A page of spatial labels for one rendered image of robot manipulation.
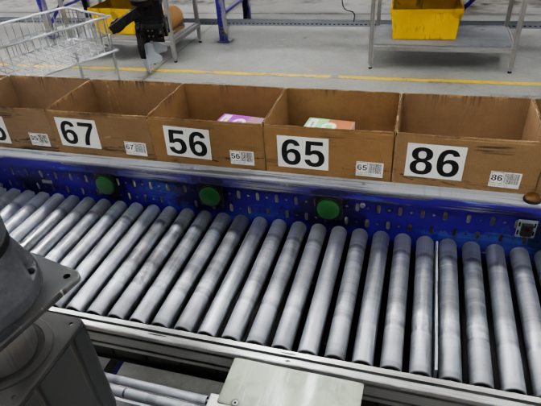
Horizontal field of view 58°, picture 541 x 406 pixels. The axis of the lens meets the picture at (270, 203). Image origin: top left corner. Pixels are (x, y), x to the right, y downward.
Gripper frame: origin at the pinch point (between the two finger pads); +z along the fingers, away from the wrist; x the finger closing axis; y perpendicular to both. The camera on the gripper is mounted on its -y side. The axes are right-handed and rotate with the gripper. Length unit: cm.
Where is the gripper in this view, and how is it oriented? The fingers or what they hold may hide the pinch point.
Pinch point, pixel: (149, 64)
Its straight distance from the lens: 159.3
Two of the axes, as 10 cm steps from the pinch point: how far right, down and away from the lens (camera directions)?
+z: 0.4, 7.5, 6.6
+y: 10.0, 0.1, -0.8
